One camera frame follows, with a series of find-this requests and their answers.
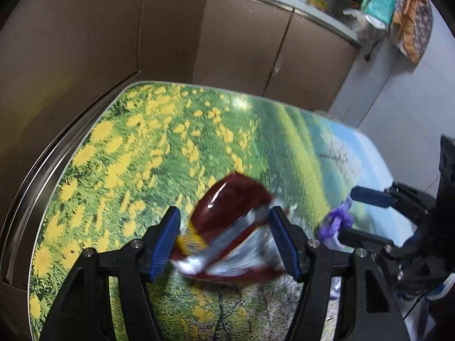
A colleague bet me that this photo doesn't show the purple wrapper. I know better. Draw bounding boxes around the purple wrapper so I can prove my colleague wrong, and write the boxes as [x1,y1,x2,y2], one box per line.
[316,196,354,249]

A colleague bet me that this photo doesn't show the dark red foil snack bag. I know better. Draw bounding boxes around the dark red foil snack bag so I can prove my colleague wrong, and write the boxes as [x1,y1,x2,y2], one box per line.
[170,172,289,285]

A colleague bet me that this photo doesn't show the brown kitchen cabinets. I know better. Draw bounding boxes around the brown kitchen cabinets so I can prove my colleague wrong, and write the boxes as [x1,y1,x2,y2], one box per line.
[0,0,362,292]

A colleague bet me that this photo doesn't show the orange patterned apron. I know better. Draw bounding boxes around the orange patterned apron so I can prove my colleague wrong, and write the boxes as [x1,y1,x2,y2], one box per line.
[390,0,433,65]

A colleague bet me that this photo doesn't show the green plastic bag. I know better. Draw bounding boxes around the green plastic bag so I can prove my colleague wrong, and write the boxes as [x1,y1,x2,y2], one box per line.
[362,0,396,28]

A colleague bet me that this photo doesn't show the yellow bottle on counter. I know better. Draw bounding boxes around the yellow bottle on counter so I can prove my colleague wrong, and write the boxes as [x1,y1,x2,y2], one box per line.
[308,0,328,12]

